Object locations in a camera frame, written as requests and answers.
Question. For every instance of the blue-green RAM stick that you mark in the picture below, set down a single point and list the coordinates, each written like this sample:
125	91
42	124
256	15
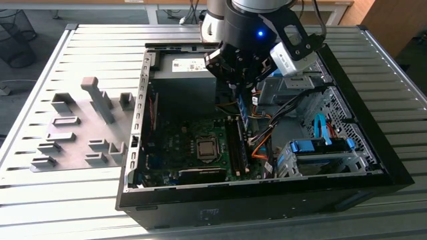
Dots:
244	110

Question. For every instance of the brown wooden cabinet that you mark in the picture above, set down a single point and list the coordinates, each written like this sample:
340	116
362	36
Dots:
394	25

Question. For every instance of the empty blue disk carrier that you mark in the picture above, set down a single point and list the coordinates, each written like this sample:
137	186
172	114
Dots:
278	73

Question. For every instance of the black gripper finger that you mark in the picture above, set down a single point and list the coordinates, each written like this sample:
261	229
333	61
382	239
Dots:
222	65
262	67

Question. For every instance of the grey metal disk bay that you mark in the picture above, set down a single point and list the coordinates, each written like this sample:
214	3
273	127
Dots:
329	157

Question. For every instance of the black open PC case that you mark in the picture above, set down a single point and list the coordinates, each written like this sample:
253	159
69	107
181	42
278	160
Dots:
234	207

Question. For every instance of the black camera bracket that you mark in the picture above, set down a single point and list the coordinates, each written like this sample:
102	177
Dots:
302	50

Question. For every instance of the black RAM slot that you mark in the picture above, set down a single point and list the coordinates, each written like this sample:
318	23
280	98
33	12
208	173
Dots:
232	147

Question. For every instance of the grey power supply unit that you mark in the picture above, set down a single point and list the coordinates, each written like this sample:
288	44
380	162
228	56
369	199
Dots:
181	87

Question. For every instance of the grey parts rack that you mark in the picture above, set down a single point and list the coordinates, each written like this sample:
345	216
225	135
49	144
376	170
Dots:
81	130

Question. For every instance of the wooden desk white legs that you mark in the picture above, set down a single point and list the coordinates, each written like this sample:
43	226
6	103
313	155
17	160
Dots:
334	3

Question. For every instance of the grey metal drive cage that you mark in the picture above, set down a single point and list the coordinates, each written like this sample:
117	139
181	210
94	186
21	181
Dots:
297	85

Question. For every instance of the blue carrier with black disk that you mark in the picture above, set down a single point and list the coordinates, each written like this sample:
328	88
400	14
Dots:
305	146

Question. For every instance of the dark green motherboard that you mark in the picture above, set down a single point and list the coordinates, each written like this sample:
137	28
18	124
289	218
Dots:
174	147

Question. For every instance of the CPU socket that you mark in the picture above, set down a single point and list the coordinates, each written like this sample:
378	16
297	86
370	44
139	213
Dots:
208	148

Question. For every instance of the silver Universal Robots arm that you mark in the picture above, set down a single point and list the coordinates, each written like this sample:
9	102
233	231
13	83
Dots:
214	27

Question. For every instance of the black graphics card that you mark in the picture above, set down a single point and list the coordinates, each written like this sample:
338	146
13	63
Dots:
204	175

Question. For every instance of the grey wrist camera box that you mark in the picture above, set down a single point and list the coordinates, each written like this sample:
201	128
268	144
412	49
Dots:
290	63

